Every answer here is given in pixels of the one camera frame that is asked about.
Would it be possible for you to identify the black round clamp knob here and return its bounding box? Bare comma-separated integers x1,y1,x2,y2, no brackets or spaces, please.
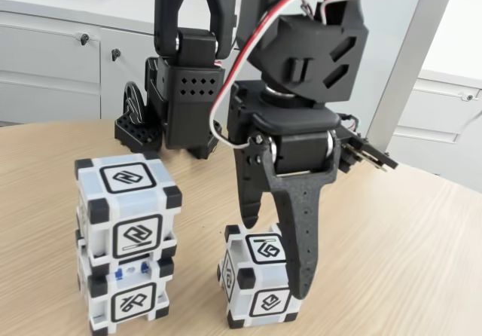
120,81,147,127

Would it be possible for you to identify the red white servo cable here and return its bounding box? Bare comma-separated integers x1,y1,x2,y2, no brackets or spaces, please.
209,0,411,149

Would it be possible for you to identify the white cube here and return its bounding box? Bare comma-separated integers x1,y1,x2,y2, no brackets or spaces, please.
73,152,185,268
216,222,304,330
75,234,176,331

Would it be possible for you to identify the grey metal post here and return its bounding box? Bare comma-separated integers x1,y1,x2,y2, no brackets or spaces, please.
360,0,462,159

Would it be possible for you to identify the black gripper camera module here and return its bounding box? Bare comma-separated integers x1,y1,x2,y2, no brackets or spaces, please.
336,114,400,174

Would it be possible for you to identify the white cube, key print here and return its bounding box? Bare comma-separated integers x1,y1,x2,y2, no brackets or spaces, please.
75,234,176,331

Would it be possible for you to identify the white drawer cabinet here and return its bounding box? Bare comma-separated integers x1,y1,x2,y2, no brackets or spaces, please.
387,41,482,194

